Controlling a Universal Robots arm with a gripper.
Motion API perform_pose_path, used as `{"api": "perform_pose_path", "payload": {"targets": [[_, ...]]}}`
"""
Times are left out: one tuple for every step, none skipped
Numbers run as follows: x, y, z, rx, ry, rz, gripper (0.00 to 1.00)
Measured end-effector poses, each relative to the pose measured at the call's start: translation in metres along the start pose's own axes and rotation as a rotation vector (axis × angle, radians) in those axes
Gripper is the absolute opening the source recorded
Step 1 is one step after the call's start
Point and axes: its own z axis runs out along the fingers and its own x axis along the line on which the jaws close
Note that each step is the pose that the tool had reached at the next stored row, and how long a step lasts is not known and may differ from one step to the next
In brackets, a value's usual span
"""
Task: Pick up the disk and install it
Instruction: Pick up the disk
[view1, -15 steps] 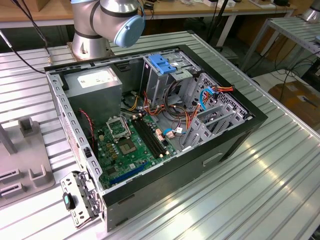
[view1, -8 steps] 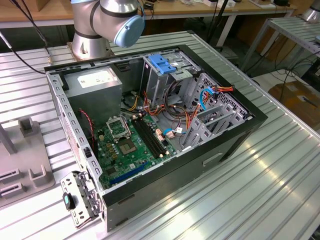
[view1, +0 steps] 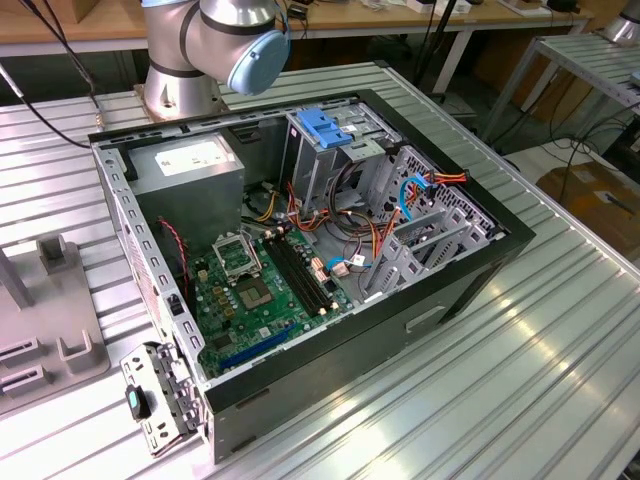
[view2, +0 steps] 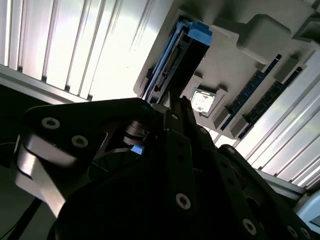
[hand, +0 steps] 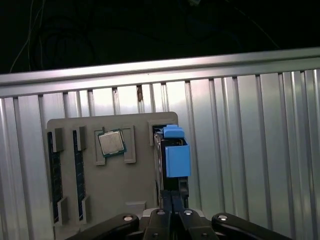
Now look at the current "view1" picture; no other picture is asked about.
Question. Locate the small brown cardboard box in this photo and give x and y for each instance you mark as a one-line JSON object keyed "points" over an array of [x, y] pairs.
{"points": [[100, 10]]}

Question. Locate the metal slat side table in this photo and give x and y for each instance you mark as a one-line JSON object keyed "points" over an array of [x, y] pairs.
{"points": [[575, 55]]}

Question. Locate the silver power supply box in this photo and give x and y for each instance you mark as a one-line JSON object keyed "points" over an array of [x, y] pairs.
{"points": [[190, 200]]}

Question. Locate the small white box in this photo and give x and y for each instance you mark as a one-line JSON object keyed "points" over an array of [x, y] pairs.
{"points": [[420, 6]]}

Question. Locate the green motherboard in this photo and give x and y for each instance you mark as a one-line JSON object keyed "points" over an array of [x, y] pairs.
{"points": [[287, 327]]}

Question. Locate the black open PC case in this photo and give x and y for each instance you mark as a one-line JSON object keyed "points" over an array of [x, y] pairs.
{"points": [[350, 360]]}

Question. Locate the black RAM slot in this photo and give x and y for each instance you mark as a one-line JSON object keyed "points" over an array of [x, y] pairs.
{"points": [[305, 275], [312, 275], [299, 275], [292, 275]]}

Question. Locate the black latch with teal button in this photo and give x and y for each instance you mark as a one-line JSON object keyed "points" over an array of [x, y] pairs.
{"points": [[137, 402]]}

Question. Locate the black case fan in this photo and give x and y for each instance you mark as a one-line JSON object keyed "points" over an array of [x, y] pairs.
{"points": [[172, 260]]}

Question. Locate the large brown cardboard box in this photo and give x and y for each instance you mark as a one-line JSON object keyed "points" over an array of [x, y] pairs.
{"points": [[590, 210]]}

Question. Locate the blue expansion slot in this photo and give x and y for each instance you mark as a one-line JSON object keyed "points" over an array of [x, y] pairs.
{"points": [[257, 348]]}

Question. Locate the hinged metal case bracket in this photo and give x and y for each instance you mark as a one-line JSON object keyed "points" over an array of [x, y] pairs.
{"points": [[165, 375]]}

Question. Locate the CPU socket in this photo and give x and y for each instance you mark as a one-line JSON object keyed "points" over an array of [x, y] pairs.
{"points": [[256, 295]]}

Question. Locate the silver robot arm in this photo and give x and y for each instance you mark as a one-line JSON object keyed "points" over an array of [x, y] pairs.
{"points": [[175, 50]]}

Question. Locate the blue plastic drive latch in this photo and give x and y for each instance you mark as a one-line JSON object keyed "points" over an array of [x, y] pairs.
{"points": [[320, 127]]}

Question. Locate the wooden desk with white frame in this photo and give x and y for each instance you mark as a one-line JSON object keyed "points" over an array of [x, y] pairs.
{"points": [[350, 22]]}

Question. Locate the silver disk bay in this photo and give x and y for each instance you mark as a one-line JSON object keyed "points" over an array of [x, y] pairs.
{"points": [[410, 272]]}

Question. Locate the grey parts rack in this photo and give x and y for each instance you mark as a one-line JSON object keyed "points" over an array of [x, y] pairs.
{"points": [[50, 310]]}

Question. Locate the silver drive cage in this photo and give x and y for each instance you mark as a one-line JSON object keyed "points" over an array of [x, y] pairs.
{"points": [[320, 170]]}

